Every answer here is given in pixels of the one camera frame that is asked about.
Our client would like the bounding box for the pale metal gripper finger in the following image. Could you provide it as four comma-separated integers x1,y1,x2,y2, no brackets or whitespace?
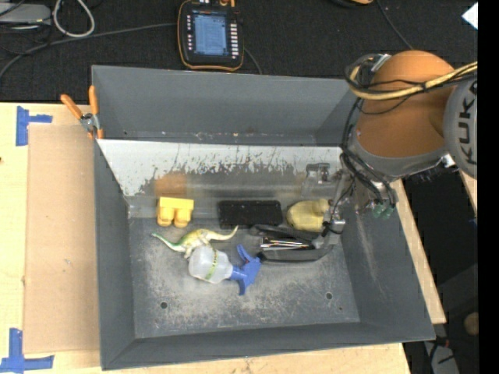
310,218,347,250
301,162,333,199

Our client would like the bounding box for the pale yellow toy duck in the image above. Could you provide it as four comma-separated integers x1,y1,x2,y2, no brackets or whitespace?
286,198,331,233

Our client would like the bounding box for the black flat sponge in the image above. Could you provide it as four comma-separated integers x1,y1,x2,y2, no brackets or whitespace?
217,199,285,230

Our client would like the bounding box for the grey metal bin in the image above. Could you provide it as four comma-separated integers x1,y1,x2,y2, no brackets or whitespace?
90,64,437,372

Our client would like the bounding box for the clear spray bottle blue head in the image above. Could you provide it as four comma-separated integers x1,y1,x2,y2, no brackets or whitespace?
188,243,263,297

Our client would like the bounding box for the green toy dinosaur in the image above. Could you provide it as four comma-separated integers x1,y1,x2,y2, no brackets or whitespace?
150,224,239,259

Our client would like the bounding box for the yellow plastic toy block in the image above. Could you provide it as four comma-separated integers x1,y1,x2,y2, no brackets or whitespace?
156,196,195,229

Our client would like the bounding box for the brown cardboard board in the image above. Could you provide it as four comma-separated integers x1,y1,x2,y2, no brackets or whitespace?
22,123,102,355

